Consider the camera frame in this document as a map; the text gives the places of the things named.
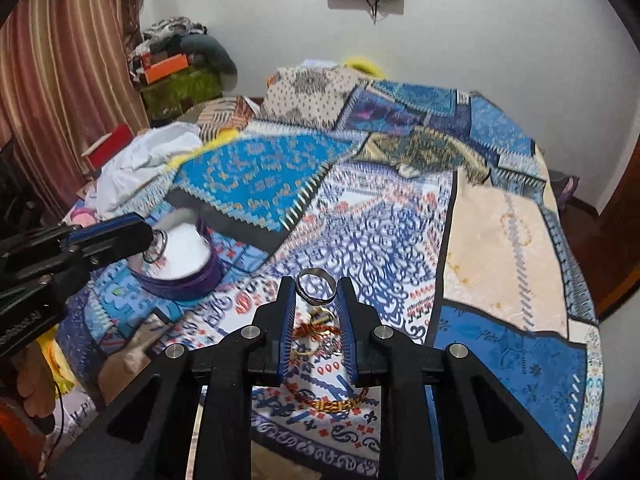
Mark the blue patchwork blanket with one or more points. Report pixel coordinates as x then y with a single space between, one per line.
385 230

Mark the wooden door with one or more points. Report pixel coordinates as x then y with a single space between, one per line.
622 240

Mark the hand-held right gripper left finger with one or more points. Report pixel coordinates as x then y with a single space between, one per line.
286 330

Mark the pink cloth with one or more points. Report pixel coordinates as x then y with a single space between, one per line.
84 216

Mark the silver bangle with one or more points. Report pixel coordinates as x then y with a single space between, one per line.
316 287
159 246

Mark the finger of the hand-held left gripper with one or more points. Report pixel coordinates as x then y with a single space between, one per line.
112 242

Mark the purple cloth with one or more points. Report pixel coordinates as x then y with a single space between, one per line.
566 187

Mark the gold bangle with red thread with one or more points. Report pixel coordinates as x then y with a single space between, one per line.
312 331

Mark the purple round jewelry box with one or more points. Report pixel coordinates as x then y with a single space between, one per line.
192 280

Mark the striped brown curtain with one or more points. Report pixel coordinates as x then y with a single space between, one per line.
65 60

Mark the green patterned cloth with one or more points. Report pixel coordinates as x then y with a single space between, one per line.
182 92

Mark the orange box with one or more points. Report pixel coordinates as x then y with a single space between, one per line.
165 67

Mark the white cloth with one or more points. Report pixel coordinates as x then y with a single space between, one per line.
145 160

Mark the yellow fluffy item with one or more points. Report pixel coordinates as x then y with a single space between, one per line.
365 64

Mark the red box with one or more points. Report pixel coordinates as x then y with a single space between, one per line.
112 146

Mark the pile of clothes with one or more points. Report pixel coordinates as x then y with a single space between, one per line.
200 45

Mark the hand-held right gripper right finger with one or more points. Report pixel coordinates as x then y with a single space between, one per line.
346 332

